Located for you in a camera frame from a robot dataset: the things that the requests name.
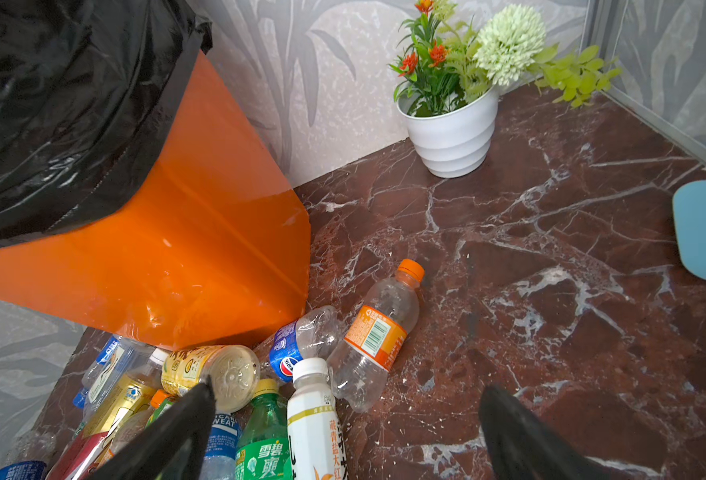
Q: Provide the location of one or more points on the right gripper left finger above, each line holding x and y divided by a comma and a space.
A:
172, 447

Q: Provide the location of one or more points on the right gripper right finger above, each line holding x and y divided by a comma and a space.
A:
521, 446

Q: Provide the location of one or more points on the blue label water bottle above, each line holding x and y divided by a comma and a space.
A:
219, 458

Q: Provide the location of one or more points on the blue label crushed bottle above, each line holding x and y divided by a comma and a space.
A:
119, 355

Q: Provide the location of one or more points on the orange trash bin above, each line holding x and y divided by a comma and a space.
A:
213, 248

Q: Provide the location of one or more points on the black bin liner bag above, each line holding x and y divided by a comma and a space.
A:
88, 93

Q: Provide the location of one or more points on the orange label clear bottle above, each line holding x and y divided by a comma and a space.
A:
132, 427

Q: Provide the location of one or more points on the red yellow tea bottle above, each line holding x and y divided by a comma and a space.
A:
131, 394

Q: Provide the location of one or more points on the green sprite bottle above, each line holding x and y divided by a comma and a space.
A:
263, 451

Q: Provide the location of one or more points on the yellow label tea bottle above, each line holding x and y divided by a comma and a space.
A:
234, 371

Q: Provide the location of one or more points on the white orange drink bottle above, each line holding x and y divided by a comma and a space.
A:
314, 429

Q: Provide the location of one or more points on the pepsi label clear bottle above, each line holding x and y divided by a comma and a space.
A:
30, 457

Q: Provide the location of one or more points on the orange cap clear bottle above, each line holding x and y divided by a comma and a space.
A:
360, 364

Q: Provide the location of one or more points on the small pepsi bottle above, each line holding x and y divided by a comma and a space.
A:
315, 334

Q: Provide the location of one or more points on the white potted artificial flowers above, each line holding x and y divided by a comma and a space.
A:
453, 73

